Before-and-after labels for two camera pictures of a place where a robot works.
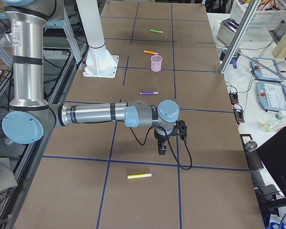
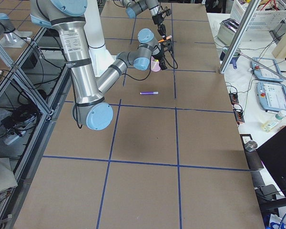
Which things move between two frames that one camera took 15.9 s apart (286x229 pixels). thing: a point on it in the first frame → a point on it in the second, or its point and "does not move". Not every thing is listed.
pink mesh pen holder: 156,62 does not move
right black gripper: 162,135 → 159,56
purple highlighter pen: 149,92 does not move
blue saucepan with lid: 236,55 does not move
